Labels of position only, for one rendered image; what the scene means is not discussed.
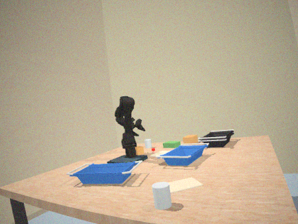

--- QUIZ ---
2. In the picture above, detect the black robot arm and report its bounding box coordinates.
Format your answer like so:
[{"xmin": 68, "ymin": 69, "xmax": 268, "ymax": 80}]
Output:
[{"xmin": 115, "ymin": 96, "xmax": 137, "ymax": 158}]

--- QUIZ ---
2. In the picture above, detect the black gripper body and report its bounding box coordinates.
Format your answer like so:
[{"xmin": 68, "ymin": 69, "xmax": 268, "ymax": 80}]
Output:
[{"xmin": 132, "ymin": 119, "xmax": 142, "ymax": 130}]

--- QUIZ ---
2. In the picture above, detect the green rectangular block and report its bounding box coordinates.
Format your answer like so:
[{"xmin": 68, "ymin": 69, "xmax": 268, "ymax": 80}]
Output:
[{"xmin": 163, "ymin": 141, "xmax": 181, "ymax": 148}]

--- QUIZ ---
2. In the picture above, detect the grey cylinder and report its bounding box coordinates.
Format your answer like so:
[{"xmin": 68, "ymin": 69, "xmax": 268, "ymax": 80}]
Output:
[
  {"xmin": 152, "ymin": 182, "xmax": 172, "ymax": 210},
  {"xmin": 144, "ymin": 139, "xmax": 152, "ymax": 148}
]

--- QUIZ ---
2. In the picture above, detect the orange block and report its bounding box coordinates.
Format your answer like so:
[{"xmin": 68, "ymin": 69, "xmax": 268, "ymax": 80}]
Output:
[{"xmin": 183, "ymin": 135, "xmax": 198, "ymax": 144}]

